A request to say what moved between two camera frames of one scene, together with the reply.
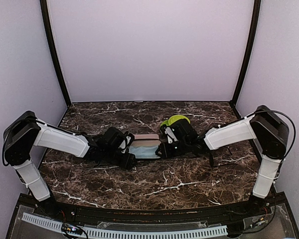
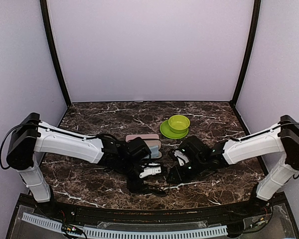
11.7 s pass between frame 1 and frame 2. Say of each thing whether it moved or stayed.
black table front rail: stayed
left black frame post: stayed
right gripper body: moved
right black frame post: stayed
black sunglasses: moved
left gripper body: moved
